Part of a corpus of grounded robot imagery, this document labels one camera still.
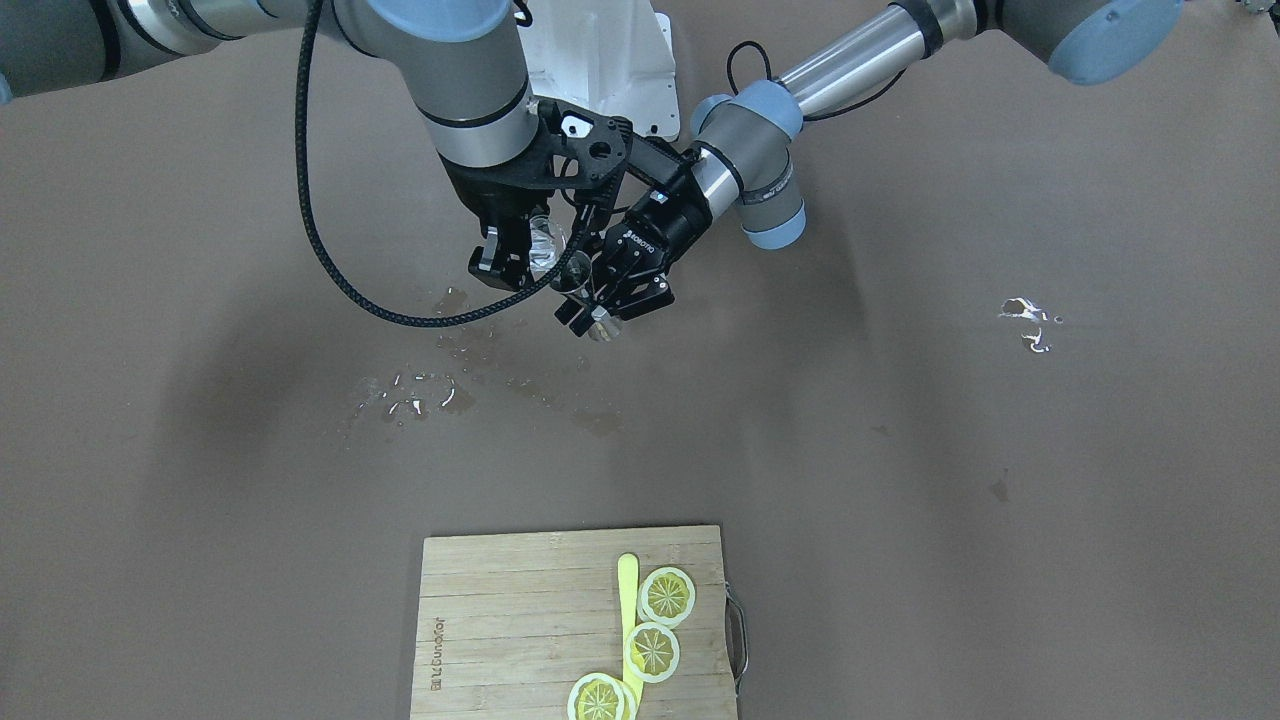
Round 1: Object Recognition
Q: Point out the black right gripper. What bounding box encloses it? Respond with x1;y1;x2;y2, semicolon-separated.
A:
440;156;550;292

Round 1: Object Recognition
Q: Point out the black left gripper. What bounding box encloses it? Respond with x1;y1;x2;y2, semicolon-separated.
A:
553;179;712;340

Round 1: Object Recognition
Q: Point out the clear glass shaker cup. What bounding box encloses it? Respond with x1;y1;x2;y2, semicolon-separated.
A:
529;214;568;281

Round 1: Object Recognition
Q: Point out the steel measuring jigger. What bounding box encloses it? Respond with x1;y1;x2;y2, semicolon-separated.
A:
550;250;621;342

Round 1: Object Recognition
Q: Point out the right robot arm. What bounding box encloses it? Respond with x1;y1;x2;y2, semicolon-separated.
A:
1;1;545;292

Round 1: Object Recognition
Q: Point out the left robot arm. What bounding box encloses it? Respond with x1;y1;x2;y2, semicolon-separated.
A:
552;1;1183;340

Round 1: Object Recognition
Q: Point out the yellow plastic knife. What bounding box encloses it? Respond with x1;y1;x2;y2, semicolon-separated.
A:
616;553;643;719

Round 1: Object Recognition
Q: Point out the lemon slice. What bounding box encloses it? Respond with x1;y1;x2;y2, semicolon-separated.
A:
622;621;681;684
637;566;698;629
564;673;637;720

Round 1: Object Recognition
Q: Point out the bamboo cutting board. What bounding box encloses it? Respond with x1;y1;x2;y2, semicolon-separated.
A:
408;525;739;719

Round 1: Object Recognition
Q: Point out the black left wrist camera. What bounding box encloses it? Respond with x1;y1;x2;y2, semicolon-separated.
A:
626;135;698;196

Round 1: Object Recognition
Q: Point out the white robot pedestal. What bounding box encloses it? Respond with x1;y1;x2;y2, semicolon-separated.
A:
518;1;681;142

